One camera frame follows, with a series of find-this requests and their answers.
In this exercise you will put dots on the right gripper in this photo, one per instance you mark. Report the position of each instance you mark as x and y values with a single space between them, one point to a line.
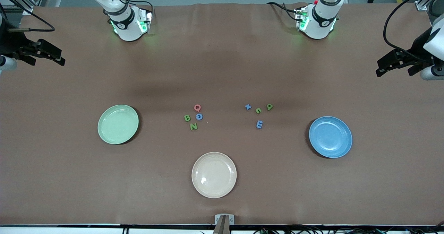
13 44

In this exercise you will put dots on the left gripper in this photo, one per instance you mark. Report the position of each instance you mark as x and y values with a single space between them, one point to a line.
417 45

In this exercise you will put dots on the green digit 9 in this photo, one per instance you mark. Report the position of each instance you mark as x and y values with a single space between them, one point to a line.
269 106

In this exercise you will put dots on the green letter B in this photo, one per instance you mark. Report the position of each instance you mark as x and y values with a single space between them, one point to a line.
187 118

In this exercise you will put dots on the pink letter Q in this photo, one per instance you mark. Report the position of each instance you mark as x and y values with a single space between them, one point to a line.
194 107

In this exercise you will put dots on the green letter n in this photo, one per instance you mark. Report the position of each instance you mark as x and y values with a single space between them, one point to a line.
258 112
193 126

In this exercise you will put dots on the blue letter G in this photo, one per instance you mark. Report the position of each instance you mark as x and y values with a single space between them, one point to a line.
199 114

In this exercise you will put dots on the blue letter m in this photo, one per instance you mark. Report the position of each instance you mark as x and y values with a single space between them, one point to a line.
258 121

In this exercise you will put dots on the light green plate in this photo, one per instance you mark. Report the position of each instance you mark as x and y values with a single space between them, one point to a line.
114 130

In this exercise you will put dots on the blue plate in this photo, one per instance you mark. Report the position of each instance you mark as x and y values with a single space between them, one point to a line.
329 144

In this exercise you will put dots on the brown table mat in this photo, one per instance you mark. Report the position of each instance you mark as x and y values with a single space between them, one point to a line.
222 71

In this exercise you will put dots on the beige plate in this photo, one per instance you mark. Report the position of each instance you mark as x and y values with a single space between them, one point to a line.
218 182

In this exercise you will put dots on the grey metal camera mount bracket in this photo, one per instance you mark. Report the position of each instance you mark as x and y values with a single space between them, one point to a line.
230 220

